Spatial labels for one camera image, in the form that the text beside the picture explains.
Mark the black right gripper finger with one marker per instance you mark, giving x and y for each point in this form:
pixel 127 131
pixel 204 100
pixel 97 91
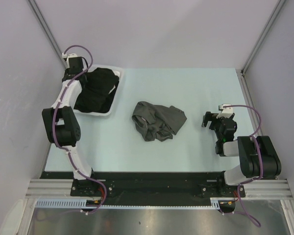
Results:
pixel 214 124
pixel 206 118

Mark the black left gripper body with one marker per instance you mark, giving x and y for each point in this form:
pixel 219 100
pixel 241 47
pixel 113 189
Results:
pixel 67 72

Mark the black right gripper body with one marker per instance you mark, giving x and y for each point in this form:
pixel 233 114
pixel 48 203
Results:
pixel 218 134

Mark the black t shirt pile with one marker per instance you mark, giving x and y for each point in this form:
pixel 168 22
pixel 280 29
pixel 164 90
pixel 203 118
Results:
pixel 94 96

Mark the white t shirt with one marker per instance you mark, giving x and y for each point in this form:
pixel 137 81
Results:
pixel 113 80

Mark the white plastic laundry bin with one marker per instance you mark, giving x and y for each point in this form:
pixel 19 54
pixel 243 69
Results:
pixel 117 94

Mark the dark grey t shirt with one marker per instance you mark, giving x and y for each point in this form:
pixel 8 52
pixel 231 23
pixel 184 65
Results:
pixel 157 122

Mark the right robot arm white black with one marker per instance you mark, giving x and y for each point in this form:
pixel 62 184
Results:
pixel 257 156

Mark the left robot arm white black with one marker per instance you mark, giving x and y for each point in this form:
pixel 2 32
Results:
pixel 61 125

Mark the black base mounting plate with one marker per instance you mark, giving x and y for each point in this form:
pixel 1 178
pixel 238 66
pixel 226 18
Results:
pixel 201 184

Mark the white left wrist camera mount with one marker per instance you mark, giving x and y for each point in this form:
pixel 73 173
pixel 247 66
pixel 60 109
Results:
pixel 65 56

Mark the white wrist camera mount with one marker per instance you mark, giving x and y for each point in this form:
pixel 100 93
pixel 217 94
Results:
pixel 65 56
pixel 226 111

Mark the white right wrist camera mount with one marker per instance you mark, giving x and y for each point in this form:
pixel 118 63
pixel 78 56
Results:
pixel 226 111

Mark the aluminium left corner post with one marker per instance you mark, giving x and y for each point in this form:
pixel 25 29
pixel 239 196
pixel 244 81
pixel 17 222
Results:
pixel 38 14

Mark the aluminium corner post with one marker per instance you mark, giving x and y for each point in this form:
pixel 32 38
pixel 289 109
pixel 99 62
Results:
pixel 38 14
pixel 264 34

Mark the aluminium front frame rail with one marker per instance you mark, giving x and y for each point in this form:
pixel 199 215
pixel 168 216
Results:
pixel 256 190

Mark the aluminium right corner post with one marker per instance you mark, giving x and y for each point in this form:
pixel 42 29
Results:
pixel 264 34

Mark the light blue cable duct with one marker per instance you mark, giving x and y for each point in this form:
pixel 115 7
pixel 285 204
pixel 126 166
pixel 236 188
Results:
pixel 86 204

